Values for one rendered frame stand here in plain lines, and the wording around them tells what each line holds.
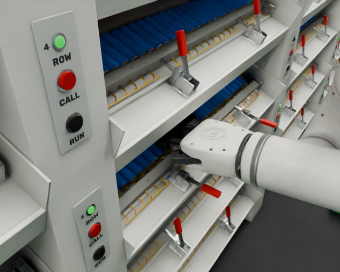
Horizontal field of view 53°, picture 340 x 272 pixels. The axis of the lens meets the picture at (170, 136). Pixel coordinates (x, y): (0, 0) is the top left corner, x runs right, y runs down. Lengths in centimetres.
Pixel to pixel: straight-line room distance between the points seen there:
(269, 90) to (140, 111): 55
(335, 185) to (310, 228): 81
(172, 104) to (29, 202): 24
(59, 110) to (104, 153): 9
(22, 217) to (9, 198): 2
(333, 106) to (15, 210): 45
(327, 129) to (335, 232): 77
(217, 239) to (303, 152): 59
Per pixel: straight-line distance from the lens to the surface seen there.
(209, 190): 60
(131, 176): 59
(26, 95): 29
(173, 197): 61
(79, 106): 33
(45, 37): 29
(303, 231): 128
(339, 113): 57
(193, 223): 82
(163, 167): 61
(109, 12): 36
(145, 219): 57
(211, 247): 103
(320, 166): 50
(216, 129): 58
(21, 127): 30
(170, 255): 76
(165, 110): 48
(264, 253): 118
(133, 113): 45
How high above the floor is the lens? 92
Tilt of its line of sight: 35 degrees down
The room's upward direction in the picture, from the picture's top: straight up
